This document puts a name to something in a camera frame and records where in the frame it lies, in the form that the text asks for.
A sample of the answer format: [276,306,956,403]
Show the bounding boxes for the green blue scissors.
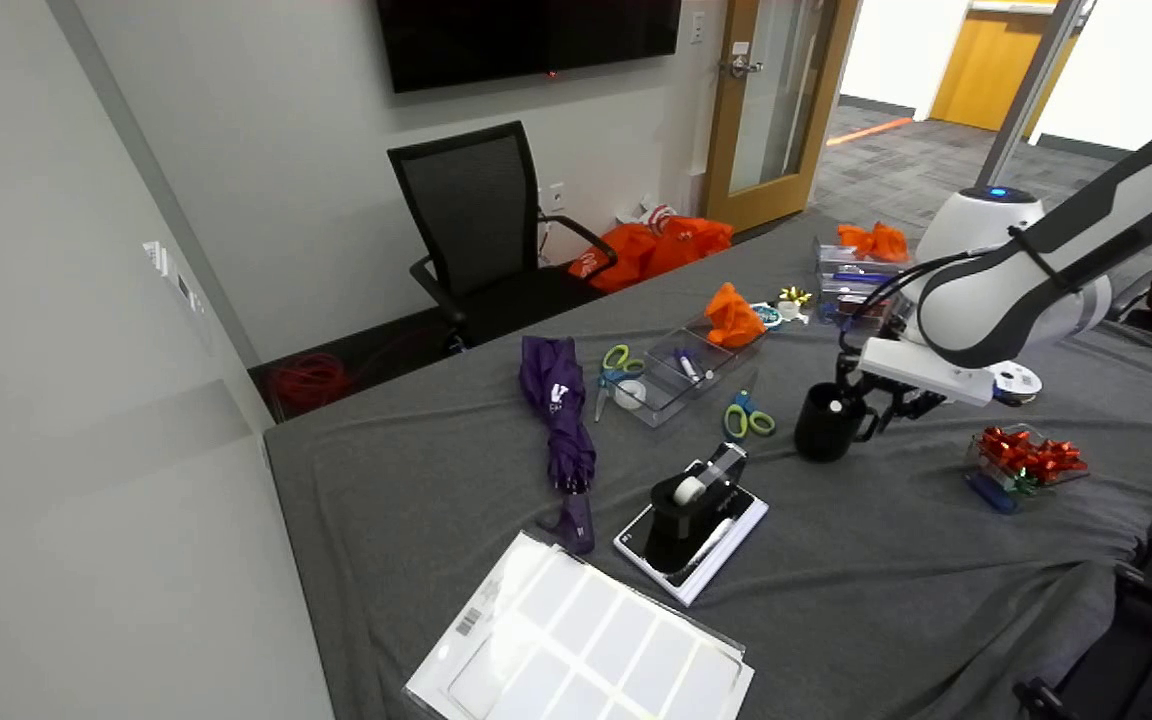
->
[721,387,781,439]

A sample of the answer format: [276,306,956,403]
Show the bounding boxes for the clear organizer box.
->
[817,243,914,330]

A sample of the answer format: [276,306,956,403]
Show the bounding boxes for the black mug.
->
[793,385,874,460]

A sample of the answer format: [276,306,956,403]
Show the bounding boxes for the clear plastic tray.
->
[604,331,741,427]

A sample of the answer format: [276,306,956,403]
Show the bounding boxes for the orange cloth on table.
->
[703,285,766,351]

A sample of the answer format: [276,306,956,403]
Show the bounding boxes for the orange bag on floor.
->
[567,218,738,291]

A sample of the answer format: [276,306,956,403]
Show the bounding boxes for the box of red bows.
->
[969,425,1088,512]

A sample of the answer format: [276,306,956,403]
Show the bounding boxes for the red cable coil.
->
[268,350,362,420]

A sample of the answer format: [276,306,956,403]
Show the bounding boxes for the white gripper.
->
[852,336,1046,439]

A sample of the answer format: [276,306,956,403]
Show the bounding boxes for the orange cloth on box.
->
[838,219,909,265]

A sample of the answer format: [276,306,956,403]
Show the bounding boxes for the wooden glass door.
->
[700,0,860,234]

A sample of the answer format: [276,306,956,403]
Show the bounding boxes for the black office chair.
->
[387,120,620,350]

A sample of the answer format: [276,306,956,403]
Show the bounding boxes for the purple folded umbrella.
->
[519,336,598,555]

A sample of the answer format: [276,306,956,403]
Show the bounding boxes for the yellow blue scissors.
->
[754,290,814,330]

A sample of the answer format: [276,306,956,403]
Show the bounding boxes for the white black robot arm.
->
[838,140,1152,434]

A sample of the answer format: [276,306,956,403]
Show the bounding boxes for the grey tablecloth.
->
[261,204,1152,720]

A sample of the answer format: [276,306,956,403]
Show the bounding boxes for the white label sheets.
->
[407,536,754,720]

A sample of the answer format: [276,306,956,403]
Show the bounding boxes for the black tape dispenser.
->
[643,439,743,572]

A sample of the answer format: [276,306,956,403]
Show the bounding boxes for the wall television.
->
[378,0,686,93]

